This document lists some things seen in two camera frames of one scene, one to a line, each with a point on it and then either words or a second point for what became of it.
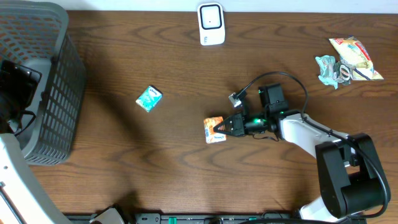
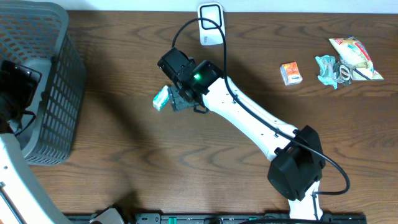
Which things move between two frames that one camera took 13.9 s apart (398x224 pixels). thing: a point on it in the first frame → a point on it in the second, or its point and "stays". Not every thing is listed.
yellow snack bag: x=356 y=55 stays
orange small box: x=211 y=135 → x=290 y=73
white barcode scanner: x=211 y=23 stays
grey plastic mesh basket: x=36 y=34 stays
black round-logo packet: x=342 y=73 stays
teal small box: x=148 y=98 → x=161 y=98
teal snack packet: x=326 y=63 stays
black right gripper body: x=253 y=124 → x=177 y=101
